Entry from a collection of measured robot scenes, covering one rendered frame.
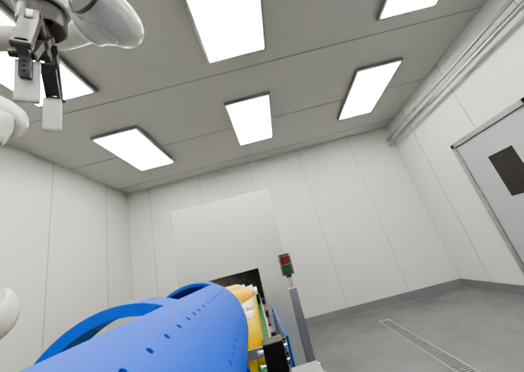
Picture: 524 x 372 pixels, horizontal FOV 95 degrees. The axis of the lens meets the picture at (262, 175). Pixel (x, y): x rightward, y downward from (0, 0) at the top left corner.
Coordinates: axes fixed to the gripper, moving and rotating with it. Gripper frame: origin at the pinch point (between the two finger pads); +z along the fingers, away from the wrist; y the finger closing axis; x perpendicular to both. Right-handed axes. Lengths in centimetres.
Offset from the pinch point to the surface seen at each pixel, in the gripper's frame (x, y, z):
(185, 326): -18.9, -22.7, 34.0
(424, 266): -487, 219, 161
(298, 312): -81, 46, 71
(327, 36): -212, 119, -161
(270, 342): -52, 20, 64
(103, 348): -11.7, -32.4, 29.8
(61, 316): 72, 378, 135
